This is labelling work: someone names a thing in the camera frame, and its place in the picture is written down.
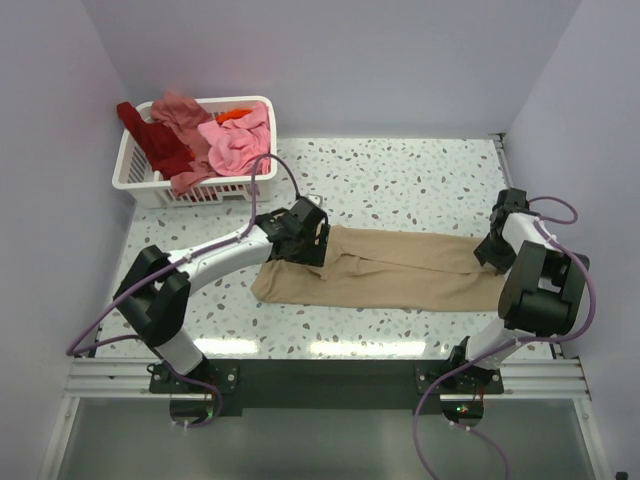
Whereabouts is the beige t shirt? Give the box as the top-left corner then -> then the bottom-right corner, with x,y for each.
251,225 -> 505,312

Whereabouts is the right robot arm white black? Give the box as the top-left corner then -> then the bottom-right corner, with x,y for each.
432,188 -> 589,393

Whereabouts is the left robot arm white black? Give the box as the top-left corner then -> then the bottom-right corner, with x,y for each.
113,196 -> 330,393

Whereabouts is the pink t shirt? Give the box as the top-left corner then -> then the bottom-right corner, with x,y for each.
198,102 -> 271,177

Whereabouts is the orange t shirt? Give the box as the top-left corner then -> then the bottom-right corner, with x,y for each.
216,108 -> 252,124

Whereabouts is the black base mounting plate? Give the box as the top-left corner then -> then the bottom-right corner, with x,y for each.
147,359 -> 504,424

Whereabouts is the dark red t shirt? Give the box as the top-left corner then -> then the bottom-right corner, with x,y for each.
116,102 -> 194,180

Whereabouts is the dusty rose t shirt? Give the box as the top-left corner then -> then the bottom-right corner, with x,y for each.
151,92 -> 216,197

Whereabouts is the white plastic laundry basket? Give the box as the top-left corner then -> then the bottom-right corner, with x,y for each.
112,96 -> 277,209

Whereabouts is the aluminium frame rail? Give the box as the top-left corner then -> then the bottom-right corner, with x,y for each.
59,132 -> 616,480

